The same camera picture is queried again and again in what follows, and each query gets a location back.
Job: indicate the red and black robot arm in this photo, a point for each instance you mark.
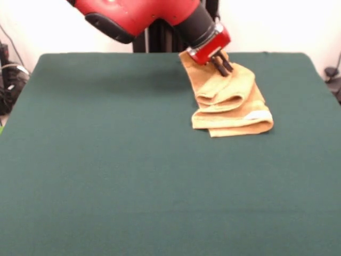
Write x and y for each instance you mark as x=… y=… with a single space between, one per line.
x=133 y=13

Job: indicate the dark green table cloth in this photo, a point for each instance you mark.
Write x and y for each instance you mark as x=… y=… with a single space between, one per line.
x=106 y=160

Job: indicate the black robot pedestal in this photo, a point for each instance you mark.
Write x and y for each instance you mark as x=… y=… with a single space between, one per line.
x=160 y=40

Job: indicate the tan terry towel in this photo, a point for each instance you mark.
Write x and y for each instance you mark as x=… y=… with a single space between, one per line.
x=226 y=106

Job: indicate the grey pedestal leg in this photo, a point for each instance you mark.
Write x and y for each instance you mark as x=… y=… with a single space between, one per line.
x=331 y=72

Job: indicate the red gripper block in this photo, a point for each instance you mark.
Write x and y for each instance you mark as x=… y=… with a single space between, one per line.
x=210 y=46

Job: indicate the black red-switch power strip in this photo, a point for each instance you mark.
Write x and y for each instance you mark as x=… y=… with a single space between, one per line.
x=4 y=50

